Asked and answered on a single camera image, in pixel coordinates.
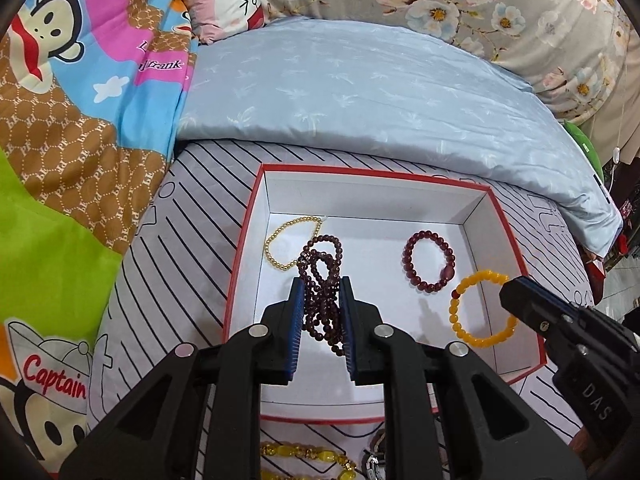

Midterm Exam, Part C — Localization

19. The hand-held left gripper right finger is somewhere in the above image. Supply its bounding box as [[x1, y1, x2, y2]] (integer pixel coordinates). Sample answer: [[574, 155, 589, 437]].
[[339, 276, 586, 480]]

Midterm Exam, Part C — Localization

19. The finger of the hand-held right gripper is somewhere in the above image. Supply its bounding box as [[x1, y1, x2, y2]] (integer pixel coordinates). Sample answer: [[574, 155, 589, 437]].
[[499, 276, 581, 356]]

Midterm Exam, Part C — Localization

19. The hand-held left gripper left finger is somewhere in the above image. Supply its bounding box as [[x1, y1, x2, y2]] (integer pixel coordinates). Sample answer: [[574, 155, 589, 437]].
[[60, 276, 307, 480]]

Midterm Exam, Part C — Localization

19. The dark garnet bead strand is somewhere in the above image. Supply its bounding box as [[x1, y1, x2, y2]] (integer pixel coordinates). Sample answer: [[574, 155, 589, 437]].
[[296, 234, 351, 357]]

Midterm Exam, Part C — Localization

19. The yellow bead bracelet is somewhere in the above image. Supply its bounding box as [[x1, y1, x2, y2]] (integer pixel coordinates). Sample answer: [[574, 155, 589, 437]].
[[449, 270, 521, 349]]

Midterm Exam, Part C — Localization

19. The yellow amber bead necklace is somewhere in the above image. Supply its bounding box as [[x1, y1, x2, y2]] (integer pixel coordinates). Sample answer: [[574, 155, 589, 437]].
[[259, 440, 358, 480]]

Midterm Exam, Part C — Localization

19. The red jewelry box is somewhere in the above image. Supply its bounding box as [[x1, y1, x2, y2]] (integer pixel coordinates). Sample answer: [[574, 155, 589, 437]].
[[220, 162, 548, 423]]

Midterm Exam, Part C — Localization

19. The silver wristwatch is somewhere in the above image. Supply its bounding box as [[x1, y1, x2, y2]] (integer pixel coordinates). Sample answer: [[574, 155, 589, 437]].
[[362, 430, 393, 480]]

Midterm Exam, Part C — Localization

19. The red object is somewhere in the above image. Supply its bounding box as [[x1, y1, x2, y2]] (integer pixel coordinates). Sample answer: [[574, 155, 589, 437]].
[[585, 250, 623, 306]]

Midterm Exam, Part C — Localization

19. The striped bed sheet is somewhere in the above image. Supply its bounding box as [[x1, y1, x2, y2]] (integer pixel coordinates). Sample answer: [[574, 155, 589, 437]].
[[87, 137, 601, 480]]

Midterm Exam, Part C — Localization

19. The green object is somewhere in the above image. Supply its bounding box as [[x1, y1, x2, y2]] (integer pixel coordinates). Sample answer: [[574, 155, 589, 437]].
[[564, 120, 603, 181]]

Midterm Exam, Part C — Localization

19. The beige curtain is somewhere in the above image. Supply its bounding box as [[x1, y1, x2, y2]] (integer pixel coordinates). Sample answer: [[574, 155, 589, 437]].
[[585, 25, 640, 161]]

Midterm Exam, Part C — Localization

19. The light blue quilt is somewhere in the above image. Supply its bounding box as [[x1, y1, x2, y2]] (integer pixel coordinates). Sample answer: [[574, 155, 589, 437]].
[[175, 19, 623, 256]]

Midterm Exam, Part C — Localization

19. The cartoon monkey blanket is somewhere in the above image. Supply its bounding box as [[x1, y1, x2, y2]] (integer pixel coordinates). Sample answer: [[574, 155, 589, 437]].
[[0, 0, 201, 466]]

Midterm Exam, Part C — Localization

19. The pink rabbit pillow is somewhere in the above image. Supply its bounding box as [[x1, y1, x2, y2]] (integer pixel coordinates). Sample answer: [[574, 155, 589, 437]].
[[170, 0, 271, 46]]

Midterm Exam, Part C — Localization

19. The gold bead bracelet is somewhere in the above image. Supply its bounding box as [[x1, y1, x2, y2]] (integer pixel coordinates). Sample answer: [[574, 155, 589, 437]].
[[263, 216, 327, 271]]

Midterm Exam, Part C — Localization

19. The dark red bead bracelet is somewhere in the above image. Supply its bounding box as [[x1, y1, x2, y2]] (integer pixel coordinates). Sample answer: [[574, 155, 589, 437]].
[[402, 230, 457, 292]]

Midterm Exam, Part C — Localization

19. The white cable with switch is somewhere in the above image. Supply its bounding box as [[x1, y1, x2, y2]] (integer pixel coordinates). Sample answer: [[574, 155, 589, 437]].
[[602, 25, 631, 196]]

